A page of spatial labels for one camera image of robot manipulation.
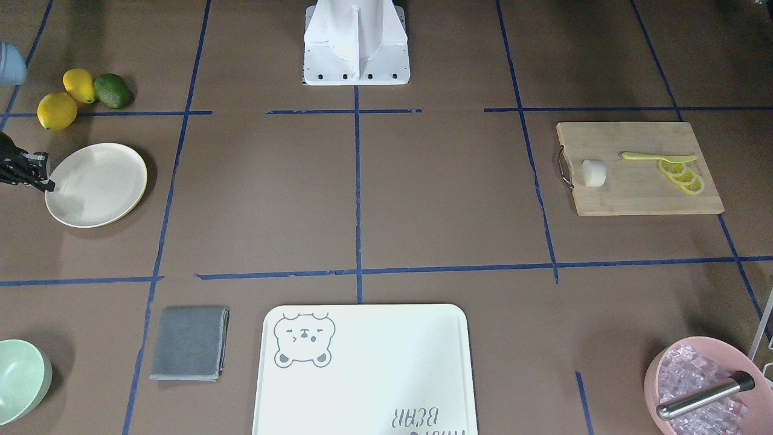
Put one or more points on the yellow plastic knife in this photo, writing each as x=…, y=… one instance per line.
x=642, y=156

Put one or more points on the mint green bowl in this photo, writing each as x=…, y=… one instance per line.
x=26, y=375

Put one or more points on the pink bowl with ice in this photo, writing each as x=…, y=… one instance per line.
x=696, y=363

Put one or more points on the grey folded cloth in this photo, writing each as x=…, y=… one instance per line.
x=190, y=344

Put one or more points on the lower yellow lemon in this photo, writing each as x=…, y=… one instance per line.
x=57, y=111

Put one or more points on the white bear tray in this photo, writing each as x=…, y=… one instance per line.
x=365, y=369

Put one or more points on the steel scoop handle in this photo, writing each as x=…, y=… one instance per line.
x=737, y=382

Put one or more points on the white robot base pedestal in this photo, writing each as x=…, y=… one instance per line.
x=355, y=43

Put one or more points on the blue cup at edge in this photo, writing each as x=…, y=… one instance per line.
x=13, y=66

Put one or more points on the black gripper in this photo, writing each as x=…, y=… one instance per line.
x=18, y=170

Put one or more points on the cream round plate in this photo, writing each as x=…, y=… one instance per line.
x=97, y=185

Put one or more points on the bamboo cutting board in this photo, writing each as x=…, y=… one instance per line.
x=635, y=187

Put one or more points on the green lime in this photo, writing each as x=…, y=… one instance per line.
x=113, y=91

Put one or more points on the upper yellow lemon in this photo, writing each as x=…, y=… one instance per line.
x=79, y=84

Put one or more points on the yellow lemon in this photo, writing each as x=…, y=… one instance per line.
x=57, y=111
x=79, y=84

